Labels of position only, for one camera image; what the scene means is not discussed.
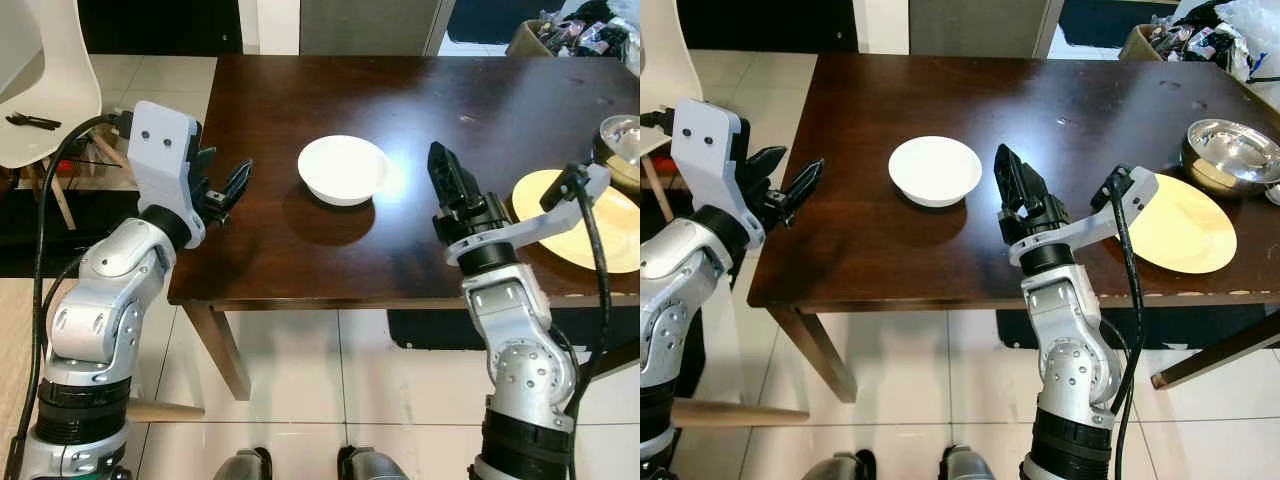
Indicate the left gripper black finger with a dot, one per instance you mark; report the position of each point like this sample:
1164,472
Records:
805,184
764,162
239,184
207,162

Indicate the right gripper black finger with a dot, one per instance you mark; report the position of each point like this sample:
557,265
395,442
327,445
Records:
1008,182
442,180
464,185
1032,188

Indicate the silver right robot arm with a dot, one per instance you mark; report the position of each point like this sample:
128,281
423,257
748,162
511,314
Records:
520,350
1075,350

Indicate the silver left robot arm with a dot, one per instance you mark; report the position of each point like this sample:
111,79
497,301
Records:
672,300
100,320

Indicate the white ceramic bowl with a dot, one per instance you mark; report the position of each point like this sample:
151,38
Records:
935,168
343,168

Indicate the dark wooden table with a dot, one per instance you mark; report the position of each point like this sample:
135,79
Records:
1000,90
400,90

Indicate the black floor mat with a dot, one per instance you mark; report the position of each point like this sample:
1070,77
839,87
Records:
1010,328
440,328

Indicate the yellow plate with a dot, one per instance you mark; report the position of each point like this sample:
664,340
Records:
1185,230
610,235

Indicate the black cabinet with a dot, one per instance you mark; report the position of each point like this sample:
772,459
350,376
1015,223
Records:
160,25
765,25

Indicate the stainless steel bowl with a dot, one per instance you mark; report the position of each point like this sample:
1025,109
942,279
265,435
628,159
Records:
1235,155
622,140

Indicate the cardboard box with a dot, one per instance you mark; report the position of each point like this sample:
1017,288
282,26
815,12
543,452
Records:
1135,42
522,42

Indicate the grey door panel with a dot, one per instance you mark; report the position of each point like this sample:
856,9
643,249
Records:
980,25
370,25

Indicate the small black utensil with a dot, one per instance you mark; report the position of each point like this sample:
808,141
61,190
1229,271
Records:
30,121

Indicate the white plastic chair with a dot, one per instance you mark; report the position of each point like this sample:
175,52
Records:
50,70

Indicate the pile of plastic bags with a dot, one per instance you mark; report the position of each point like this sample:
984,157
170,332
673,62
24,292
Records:
590,35
1215,40

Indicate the light wooden furniture leg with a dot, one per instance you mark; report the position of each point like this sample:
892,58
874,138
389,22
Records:
165,410
740,411

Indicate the dark wooden furniture leg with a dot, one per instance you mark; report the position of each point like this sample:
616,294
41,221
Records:
1215,352

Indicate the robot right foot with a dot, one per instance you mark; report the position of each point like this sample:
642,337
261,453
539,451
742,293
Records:
372,465
972,465

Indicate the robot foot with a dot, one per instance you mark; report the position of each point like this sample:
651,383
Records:
372,465
972,465
245,465
840,466

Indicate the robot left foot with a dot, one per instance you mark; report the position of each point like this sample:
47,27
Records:
245,465
840,466

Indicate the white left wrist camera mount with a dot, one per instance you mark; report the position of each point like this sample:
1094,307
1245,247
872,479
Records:
708,150
160,150

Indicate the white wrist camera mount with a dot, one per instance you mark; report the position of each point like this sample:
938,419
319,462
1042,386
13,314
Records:
1090,225
525,228
708,150
160,150

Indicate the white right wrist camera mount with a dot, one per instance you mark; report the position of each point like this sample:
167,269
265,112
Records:
525,228
1090,225

